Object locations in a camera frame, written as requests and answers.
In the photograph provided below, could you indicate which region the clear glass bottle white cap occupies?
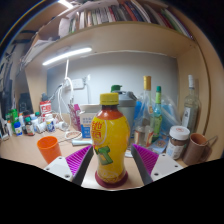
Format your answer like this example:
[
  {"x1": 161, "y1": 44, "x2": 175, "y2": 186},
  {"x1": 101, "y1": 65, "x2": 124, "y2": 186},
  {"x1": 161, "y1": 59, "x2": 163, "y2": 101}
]
[{"x1": 181, "y1": 74, "x2": 200, "y2": 134}]

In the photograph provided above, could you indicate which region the ceiling strip light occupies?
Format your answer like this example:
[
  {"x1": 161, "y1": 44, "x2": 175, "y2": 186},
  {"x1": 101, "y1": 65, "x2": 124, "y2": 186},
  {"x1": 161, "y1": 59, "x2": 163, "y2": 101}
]
[{"x1": 58, "y1": 0, "x2": 74, "y2": 9}]

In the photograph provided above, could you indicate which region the brown mug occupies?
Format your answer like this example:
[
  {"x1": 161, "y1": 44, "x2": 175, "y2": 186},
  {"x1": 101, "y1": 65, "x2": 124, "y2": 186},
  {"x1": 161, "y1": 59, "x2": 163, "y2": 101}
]
[{"x1": 182, "y1": 132, "x2": 214, "y2": 166}]

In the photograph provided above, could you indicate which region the clear glass bottle yellow cap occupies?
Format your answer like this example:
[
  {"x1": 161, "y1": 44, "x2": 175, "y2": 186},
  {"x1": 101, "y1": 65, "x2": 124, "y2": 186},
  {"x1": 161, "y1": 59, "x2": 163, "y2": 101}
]
[{"x1": 134, "y1": 75, "x2": 155, "y2": 148}]

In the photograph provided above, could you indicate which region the orange plastic cup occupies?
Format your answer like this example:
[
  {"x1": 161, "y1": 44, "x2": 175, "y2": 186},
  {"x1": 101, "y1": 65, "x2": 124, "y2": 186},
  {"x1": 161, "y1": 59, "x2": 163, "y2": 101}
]
[{"x1": 36, "y1": 135, "x2": 63, "y2": 165}]

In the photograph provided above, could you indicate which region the blue and white box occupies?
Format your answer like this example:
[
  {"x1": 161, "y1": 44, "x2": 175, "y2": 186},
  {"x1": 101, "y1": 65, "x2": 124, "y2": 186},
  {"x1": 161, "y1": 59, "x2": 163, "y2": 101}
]
[{"x1": 78, "y1": 103, "x2": 103, "y2": 139}]

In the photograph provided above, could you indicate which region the small blue-capped bottle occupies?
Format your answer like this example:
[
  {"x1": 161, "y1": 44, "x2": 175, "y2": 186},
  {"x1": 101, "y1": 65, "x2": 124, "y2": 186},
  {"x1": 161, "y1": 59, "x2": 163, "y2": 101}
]
[{"x1": 13, "y1": 121, "x2": 24, "y2": 137}]

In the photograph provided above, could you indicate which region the yellow drink bottle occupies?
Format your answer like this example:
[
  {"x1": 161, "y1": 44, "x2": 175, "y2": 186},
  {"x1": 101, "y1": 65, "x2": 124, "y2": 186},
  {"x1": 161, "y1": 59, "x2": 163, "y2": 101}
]
[{"x1": 90, "y1": 92, "x2": 131, "y2": 186}]

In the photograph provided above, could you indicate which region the white wall socket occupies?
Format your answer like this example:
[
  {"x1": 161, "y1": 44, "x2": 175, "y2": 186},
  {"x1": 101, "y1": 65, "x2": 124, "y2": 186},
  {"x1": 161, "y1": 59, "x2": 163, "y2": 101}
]
[{"x1": 69, "y1": 78, "x2": 86, "y2": 90}]

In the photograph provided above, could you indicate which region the green plastic bottle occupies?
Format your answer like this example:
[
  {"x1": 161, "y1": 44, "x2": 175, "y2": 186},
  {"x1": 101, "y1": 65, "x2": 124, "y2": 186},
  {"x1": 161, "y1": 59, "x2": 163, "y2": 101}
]
[{"x1": 110, "y1": 84, "x2": 123, "y2": 93}]

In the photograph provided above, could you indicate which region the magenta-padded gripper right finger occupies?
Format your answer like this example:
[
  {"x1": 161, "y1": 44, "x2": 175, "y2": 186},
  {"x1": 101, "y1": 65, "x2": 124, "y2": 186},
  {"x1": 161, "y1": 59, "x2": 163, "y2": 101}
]
[{"x1": 130, "y1": 143, "x2": 185, "y2": 186}]

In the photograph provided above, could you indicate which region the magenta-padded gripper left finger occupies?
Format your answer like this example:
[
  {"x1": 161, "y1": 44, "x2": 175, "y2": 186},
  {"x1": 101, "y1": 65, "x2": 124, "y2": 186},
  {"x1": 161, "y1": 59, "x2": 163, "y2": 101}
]
[{"x1": 43, "y1": 144, "x2": 95, "y2": 187}]

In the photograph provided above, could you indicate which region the green box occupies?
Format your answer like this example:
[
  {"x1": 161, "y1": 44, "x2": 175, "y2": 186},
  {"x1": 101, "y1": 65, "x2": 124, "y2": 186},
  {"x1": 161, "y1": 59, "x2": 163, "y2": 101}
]
[{"x1": 6, "y1": 109, "x2": 19, "y2": 129}]

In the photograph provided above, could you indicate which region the small brown bottle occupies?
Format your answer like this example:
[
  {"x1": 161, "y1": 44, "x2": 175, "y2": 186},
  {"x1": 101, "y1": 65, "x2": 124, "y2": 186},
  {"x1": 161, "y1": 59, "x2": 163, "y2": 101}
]
[{"x1": 24, "y1": 116, "x2": 35, "y2": 137}]

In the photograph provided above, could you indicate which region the red and white container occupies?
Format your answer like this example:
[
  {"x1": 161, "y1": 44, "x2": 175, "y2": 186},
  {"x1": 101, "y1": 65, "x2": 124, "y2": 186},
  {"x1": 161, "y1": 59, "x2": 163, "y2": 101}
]
[{"x1": 39, "y1": 100, "x2": 53, "y2": 118}]

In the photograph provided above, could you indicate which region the light blue hairbrush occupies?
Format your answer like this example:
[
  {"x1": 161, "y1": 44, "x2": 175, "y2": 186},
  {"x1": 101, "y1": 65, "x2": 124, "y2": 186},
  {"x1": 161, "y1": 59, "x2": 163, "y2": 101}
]
[{"x1": 71, "y1": 138, "x2": 94, "y2": 147}]

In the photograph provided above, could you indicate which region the wooden shelf unit with books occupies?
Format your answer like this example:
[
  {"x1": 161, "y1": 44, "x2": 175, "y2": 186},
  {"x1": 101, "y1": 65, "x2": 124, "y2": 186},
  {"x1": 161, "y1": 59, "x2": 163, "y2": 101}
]
[{"x1": 19, "y1": 0, "x2": 201, "y2": 68}]

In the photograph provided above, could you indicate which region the pink bag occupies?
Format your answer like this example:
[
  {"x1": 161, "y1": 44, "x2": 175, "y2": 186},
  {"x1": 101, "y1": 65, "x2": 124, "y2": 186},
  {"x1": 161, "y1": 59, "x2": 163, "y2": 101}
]
[{"x1": 67, "y1": 103, "x2": 82, "y2": 132}]

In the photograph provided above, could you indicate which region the brown jar with white lid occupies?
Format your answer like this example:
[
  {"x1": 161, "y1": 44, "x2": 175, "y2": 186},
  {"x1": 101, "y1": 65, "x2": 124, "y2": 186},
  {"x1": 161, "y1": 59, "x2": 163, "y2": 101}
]
[{"x1": 165, "y1": 125, "x2": 191, "y2": 160}]

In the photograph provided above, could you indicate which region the under-shelf strip light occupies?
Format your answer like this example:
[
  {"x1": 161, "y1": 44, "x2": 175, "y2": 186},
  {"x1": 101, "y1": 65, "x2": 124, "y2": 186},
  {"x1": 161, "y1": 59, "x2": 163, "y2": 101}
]
[{"x1": 41, "y1": 46, "x2": 93, "y2": 67}]

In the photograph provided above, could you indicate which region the white cable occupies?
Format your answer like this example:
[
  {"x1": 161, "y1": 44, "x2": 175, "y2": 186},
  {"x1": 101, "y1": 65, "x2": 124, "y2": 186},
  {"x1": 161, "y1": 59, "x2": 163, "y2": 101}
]
[{"x1": 56, "y1": 77, "x2": 83, "y2": 140}]

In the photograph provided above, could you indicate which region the blue plastic bag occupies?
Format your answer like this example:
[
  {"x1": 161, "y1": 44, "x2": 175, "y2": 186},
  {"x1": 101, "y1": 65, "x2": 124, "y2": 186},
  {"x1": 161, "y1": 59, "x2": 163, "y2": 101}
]
[{"x1": 133, "y1": 94, "x2": 184, "y2": 136}]

